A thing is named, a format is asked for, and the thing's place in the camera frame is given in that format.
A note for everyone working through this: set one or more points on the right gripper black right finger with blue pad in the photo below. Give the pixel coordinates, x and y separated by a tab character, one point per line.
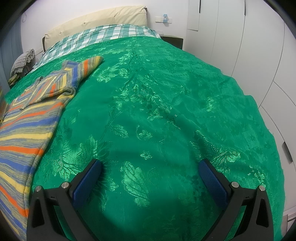
257	220

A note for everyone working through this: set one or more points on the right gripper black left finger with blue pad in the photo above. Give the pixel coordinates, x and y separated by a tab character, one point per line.
43	222

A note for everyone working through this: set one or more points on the striped knit sweater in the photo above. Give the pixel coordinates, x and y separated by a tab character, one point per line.
27	127

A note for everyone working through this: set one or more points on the grey clothes pile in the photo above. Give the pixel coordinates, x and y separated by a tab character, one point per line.
22	66

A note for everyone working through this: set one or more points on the green floral bedspread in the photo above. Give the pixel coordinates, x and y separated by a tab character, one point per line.
151	112

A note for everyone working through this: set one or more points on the grey blue curtain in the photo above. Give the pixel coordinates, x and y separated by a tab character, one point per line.
11	48

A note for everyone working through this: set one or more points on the white wardrobe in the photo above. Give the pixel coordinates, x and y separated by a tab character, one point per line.
253	42

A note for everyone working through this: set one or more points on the green white plaid sheet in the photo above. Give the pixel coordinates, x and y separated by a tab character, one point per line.
92	36

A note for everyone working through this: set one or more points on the dark bedside table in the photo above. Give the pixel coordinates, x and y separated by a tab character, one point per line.
173	40

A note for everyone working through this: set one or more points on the cream padded headboard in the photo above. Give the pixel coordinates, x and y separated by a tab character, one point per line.
135	15

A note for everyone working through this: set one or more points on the wall socket with blue plug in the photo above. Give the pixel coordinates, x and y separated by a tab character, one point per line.
163	19

